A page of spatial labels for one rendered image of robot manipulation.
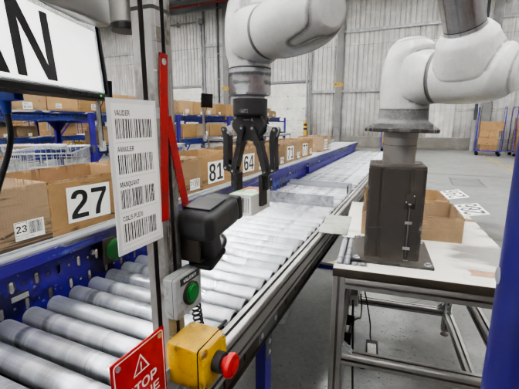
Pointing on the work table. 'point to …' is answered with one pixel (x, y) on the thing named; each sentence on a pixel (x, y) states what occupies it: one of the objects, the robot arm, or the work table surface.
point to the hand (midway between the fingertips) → (250, 190)
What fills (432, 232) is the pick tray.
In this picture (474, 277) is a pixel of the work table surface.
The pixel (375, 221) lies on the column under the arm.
